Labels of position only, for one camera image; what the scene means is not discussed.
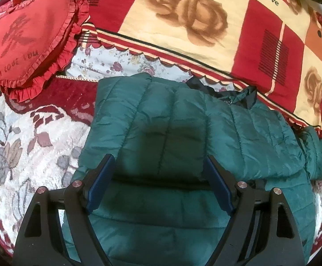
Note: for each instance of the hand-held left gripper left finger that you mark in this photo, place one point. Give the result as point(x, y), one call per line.
point(101, 183)

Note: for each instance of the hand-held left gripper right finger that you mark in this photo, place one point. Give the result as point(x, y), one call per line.
point(218, 184)

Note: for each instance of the green puffer jacket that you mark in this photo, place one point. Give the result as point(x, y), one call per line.
point(163, 110)

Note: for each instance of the cream and red floral bedspread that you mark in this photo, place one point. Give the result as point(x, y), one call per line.
point(25, 144)

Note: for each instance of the pale small-flower bed sheet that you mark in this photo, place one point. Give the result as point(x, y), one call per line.
point(108, 63)

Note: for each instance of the red heart-shaped ruffled pillow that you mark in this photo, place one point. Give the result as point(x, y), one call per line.
point(30, 33)

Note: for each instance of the red and cream rose blanket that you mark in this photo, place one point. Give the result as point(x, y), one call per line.
point(177, 19)

